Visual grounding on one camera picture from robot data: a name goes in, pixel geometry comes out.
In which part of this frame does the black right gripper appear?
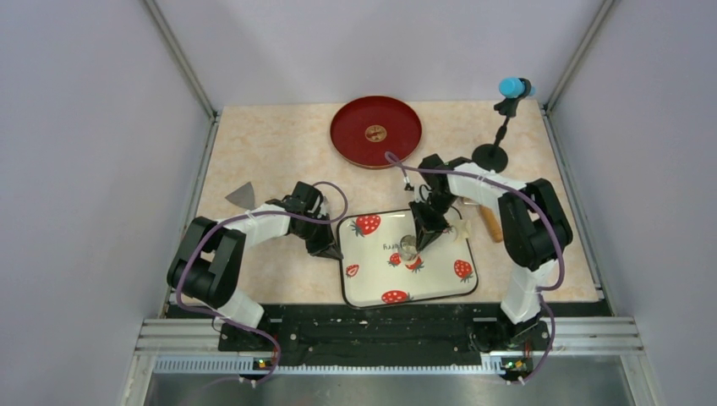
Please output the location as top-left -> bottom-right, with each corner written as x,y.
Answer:
409,191 -> 458,251

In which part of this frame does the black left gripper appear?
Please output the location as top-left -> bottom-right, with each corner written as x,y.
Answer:
293,212 -> 341,260

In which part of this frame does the dough trimming scrap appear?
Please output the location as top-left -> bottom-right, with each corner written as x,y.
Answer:
451,218 -> 471,242

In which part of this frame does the white dough lump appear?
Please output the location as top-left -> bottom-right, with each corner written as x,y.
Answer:
399,254 -> 420,267

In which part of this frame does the strawberry print rectangular tray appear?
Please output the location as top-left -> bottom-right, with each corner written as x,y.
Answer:
337,208 -> 479,309

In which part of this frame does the wooden dough roller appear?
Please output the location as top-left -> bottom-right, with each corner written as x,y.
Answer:
478,205 -> 504,243

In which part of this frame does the metal dough scraper wooden handle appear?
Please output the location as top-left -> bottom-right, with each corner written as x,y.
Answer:
225,182 -> 256,210

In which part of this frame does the red round lacquer plate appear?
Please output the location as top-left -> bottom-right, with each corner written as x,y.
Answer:
329,96 -> 423,169

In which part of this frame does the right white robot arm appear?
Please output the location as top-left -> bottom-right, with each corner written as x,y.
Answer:
409,154 -> 573,348

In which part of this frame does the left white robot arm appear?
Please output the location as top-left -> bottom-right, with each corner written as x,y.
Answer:
167,182 -> 342,350

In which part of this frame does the blue microphone on stand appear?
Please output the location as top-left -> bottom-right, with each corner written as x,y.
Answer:
472,77 -> 535,173

